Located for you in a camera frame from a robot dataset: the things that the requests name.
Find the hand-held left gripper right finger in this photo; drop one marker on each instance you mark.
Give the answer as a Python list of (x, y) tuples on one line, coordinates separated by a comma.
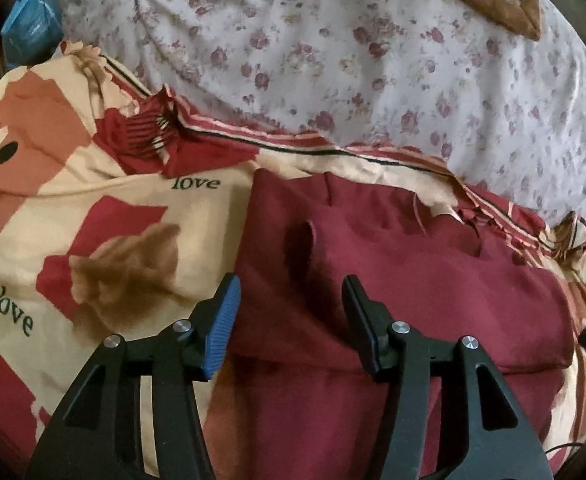
[(365, 330)]

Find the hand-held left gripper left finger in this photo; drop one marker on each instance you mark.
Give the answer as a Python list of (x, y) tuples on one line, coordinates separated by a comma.
[(220, 330)]

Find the dark red garment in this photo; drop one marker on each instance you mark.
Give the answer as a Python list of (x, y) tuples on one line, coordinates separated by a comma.
[(423, 285)]

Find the cream red printed blanket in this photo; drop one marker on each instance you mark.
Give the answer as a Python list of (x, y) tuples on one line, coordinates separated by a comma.
[(73, 200)]

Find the white floral quilt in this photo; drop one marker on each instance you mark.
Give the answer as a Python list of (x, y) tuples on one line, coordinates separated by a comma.
[(323, 60)]

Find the brown plush mat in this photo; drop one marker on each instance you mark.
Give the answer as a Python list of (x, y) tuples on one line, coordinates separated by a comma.
[(503, 0)]

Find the blue plastic bag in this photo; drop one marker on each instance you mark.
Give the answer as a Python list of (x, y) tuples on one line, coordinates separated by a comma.
[(28, 25)]

